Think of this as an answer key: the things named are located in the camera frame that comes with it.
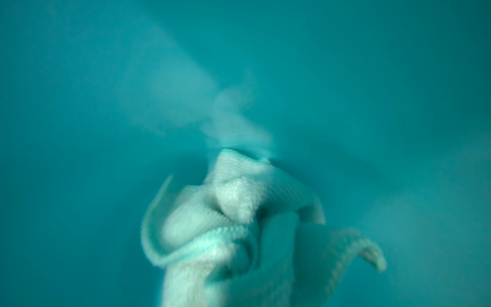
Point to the light green microfiber cloth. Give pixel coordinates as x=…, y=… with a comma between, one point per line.
x=249, y=235

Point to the teal plastic bucket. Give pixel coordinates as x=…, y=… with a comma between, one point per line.
x=382, y=107

